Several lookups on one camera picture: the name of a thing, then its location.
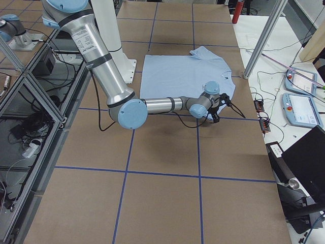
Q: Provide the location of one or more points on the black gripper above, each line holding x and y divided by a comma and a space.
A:
215, 111

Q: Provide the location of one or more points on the light blue t-shirt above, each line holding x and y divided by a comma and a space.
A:
189, 76

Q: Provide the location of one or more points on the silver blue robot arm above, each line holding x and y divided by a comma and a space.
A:
78, 19

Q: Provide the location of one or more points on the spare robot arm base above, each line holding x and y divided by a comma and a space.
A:
14, 33

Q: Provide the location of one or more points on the small electronics board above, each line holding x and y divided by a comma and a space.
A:
259, 105

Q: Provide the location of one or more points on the upper teach pendant tablet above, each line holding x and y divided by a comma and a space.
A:
298, 84

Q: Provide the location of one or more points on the teach pendant tablet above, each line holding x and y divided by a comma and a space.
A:
301, 111
298, 84

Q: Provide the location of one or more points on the lower teach pendant tablet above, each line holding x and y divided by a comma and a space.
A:
301, 111

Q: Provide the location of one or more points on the black monitor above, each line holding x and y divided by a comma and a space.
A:
300, 171

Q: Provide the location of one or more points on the red bottle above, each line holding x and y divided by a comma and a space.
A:
237, 12

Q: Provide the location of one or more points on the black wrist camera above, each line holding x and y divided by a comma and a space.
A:
225, 100

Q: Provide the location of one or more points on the aluminium frame post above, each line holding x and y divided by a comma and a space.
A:
266, 32

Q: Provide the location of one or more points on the aluminium frame rack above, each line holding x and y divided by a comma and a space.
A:
36, 113

